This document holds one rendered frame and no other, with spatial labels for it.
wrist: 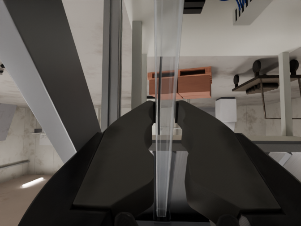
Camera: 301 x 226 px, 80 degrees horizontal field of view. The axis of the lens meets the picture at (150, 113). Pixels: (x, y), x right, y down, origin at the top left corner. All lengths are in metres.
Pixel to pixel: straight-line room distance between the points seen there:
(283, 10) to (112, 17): 0.49
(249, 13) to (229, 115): 6.07
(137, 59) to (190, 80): 2.58
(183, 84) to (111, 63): 2.72
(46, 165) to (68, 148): 12.43
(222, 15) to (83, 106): 0.55
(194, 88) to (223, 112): 3.53
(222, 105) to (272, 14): 5.90
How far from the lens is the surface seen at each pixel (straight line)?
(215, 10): 0.63
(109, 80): 0.45
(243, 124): 9.62
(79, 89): 0.18
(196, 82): 3.13
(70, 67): 0.17
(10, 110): 11.08
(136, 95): 0.57
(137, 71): 0.59
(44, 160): 12.67
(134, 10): 0.61
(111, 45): 0.48
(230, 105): 6.62
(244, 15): 0.60
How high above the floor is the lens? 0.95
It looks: 4 degrees down
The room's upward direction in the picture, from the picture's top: 180 degrees counter-clockwise
